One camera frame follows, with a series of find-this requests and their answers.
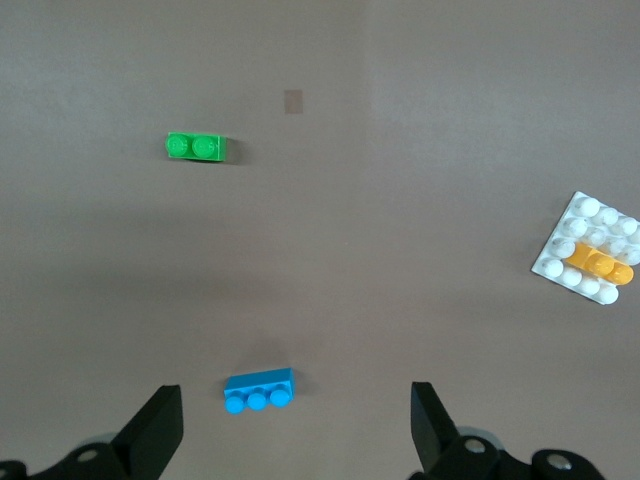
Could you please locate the green two-stud block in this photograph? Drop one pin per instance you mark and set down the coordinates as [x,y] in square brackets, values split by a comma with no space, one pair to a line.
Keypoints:
[195,146]

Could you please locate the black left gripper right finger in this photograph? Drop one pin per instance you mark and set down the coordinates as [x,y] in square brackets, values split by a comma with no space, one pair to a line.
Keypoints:
[430,430]

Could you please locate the brown tape patch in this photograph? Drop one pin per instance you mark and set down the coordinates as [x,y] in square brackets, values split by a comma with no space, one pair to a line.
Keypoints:
[294,102]

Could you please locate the white studded base plate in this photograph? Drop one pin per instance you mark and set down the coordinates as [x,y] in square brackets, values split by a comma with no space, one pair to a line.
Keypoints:
[575,225]

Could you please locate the blue three-stud block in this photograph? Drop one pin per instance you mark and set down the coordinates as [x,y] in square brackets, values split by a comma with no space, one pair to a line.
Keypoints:
[260,387]

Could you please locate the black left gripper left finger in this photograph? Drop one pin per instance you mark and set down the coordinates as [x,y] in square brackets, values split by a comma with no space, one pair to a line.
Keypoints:
[155,430]

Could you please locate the yellow two-stud block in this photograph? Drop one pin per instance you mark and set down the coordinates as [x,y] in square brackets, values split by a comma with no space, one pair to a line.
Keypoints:
[595,262]

